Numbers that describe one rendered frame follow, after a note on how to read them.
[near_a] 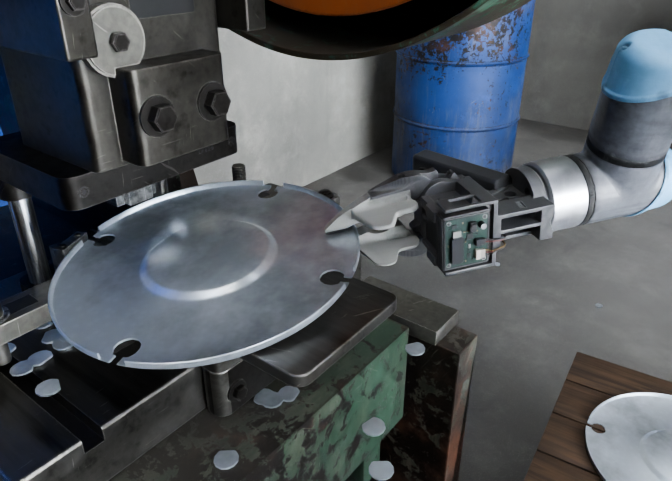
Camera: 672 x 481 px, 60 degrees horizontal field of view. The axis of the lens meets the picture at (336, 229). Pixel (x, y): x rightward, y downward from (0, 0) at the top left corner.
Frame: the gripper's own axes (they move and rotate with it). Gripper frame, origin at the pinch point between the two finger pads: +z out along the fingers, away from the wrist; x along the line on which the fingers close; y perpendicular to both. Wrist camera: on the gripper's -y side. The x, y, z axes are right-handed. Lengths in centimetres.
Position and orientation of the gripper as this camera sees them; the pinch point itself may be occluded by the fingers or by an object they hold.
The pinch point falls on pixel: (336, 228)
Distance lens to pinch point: 58.7
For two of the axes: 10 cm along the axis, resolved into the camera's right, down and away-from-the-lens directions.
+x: 0.9, 8.8, 4.7
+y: 2.5, 4.4, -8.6
